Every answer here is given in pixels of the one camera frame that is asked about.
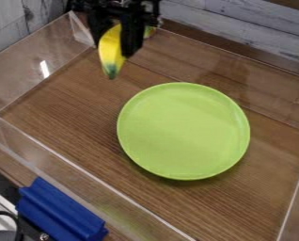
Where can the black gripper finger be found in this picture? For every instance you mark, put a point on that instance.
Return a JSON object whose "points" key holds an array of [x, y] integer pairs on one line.
{"points": [[99, 22], [131, 34]]}

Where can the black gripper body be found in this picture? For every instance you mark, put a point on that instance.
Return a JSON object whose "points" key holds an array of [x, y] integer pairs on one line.
{"points": [[145, 9]]}

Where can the yellow toy banana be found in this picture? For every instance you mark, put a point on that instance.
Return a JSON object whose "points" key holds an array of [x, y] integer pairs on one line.
{"points": [[109, 52]]}

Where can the green round plate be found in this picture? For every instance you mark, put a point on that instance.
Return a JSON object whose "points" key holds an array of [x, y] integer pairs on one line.
{"points": [[183, 131]]}

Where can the blue plastic clamp block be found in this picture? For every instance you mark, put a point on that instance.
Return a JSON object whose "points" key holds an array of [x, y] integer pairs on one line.
{"points": [[64, 219]]}

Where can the clear acrylic enclosure wall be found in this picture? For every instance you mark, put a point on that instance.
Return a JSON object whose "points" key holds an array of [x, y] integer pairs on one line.
{"points": [[58, 107]]}

